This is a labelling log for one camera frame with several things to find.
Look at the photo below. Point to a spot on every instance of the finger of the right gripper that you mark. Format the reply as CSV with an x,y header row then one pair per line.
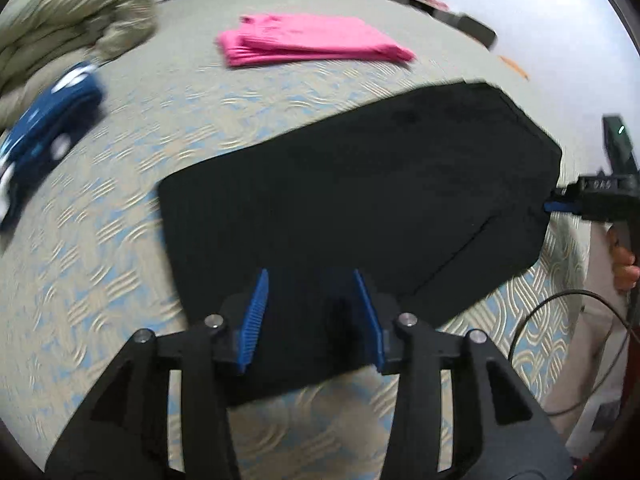
x,y
562,207

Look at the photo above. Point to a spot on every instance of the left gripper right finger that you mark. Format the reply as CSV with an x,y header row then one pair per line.
x,y
374,315

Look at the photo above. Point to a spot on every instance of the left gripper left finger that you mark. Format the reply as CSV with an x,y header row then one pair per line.
x,y
243,314

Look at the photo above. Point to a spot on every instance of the black pants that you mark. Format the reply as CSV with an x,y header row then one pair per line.
x,y
436,194

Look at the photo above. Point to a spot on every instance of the right hand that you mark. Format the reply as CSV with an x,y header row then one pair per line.
x,y
626,273

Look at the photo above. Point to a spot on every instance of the round wooden side table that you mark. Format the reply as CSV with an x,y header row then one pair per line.
x,y
514,65

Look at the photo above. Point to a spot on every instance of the patterned green bedspread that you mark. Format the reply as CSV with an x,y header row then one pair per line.
x,y
86,267

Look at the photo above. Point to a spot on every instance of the dark grey chair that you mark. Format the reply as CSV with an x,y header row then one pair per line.
x,y
477,30

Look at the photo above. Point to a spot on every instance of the navy blue patterned garment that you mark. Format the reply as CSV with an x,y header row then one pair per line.
x,y
55,122

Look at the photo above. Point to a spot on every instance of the folded pink garment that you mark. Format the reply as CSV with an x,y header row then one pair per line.
x,y
282,38

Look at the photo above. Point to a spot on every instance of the olive green rolled duvet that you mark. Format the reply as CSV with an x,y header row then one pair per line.
x,y
41,39

